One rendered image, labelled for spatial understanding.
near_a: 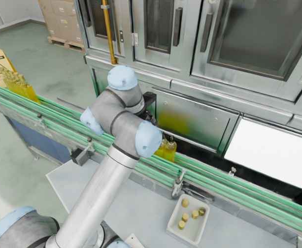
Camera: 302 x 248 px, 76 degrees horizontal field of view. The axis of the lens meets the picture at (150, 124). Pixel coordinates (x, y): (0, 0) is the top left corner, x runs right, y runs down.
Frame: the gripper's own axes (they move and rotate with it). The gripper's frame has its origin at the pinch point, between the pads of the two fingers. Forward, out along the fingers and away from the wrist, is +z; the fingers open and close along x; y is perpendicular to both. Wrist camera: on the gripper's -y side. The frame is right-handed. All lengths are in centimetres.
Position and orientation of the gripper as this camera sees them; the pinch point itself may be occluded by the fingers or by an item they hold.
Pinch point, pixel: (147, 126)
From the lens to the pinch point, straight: 82.5
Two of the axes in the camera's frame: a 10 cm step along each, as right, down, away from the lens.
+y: -4.4, 8.3, -3.4
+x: 8.8, 3.3, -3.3
